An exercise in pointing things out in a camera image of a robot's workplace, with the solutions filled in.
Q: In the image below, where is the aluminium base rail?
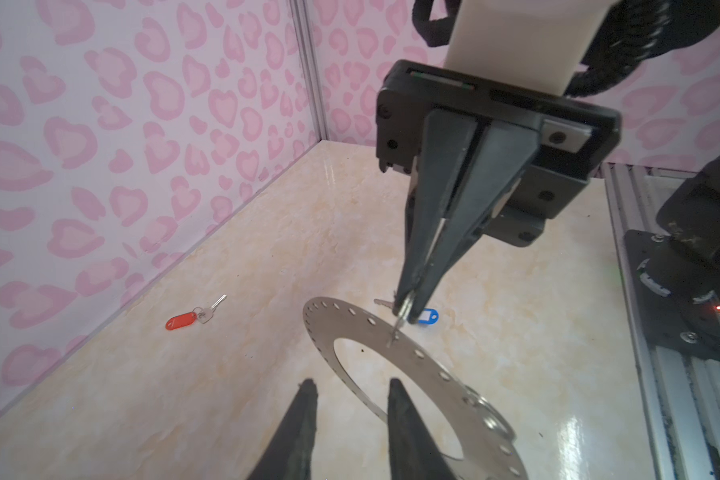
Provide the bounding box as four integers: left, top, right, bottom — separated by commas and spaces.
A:
601, 163, 720, 479

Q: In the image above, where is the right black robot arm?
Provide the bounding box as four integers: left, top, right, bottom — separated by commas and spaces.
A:
375, 1, 720, 324

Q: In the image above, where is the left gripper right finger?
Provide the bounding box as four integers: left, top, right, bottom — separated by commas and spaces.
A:
387, 378, 455, 480

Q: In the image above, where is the small split key ring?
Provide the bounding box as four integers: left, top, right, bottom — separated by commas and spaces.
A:
386, 290, 416, 349

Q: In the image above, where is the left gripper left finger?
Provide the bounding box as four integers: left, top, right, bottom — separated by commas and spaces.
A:
247, 379, 318, 480

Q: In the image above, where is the right corner aluminium post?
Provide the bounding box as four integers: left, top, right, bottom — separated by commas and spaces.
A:
289, 0, 330, 141

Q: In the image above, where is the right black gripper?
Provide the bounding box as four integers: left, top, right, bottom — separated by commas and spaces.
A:
376, 60, 621, 323

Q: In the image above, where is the perforated metal ring disc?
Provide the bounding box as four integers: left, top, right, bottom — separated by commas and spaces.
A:
303, 297, 528, 479

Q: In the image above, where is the key with red tag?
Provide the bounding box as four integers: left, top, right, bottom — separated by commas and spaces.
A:
165, 294, 228, 331

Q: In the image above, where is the key with blue tag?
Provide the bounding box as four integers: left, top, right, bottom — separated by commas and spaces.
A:
374, 299, 440, 325

